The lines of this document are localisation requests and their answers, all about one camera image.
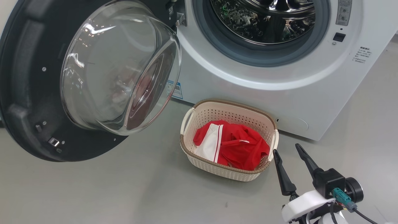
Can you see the black round glass washer door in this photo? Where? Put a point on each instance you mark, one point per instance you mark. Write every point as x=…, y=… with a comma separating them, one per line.
x=31, y=93

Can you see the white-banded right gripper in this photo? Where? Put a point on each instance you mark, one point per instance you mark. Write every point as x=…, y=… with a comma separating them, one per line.
x=304, y=202

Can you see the red and white garment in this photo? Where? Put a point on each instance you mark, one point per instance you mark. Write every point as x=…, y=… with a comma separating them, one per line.
x=242, y=149

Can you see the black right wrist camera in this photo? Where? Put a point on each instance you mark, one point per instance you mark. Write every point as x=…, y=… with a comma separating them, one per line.
x=329, y=182

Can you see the cream perforated laundry basket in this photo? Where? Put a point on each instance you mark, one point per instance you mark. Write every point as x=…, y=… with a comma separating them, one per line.
x=233, y=110

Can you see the white front-load washing machine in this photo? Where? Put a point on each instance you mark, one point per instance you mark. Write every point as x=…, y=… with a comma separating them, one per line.
x=311, y=93

